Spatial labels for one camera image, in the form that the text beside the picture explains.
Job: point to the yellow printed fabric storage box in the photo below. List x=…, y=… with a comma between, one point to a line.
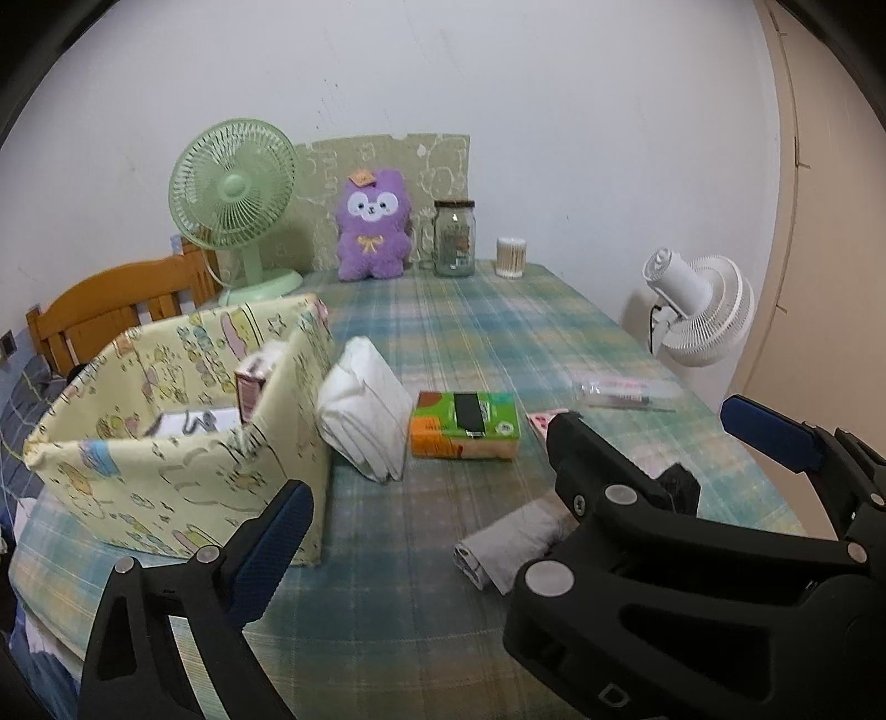
x=104, y=484

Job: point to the white clip fan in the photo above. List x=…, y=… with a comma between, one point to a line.
x=692, y=291

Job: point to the green orange tissue pack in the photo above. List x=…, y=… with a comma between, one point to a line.
x=429, y=429

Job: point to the grey cloth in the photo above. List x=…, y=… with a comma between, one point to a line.
x=498, y=547

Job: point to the purple plush toy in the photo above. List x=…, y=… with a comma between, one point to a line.
x=370, y=242

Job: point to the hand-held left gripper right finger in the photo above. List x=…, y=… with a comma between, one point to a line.
x=768, y=429

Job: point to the pink packet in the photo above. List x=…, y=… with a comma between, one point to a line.
x=538, y=421

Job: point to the wooden bed headboard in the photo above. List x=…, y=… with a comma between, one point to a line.
x=104, y=304

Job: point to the beige door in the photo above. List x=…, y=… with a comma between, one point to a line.
x=830, y=208

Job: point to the green desk fan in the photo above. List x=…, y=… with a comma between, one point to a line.
x=232, y=187

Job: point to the green patterned board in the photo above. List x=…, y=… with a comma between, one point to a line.
x=318, y=180

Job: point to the glass jar mug with lid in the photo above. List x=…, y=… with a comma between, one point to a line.
x=453, y=242

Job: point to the clear plastic pack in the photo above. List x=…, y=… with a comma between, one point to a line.
x=616, y=391

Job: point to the cotton swab container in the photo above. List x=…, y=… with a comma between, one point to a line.
x=511, y=259

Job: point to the wall socket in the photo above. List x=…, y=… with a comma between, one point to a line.
x=7, y=344

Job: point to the small pink box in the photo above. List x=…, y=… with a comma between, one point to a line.
x=249, y=394

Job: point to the blue plaid bedding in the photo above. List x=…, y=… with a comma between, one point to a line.
x=21, y=429

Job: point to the white soft packet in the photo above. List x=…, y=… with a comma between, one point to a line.
x=360, y=408

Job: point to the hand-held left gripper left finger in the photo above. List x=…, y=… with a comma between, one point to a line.
x=270, y=547

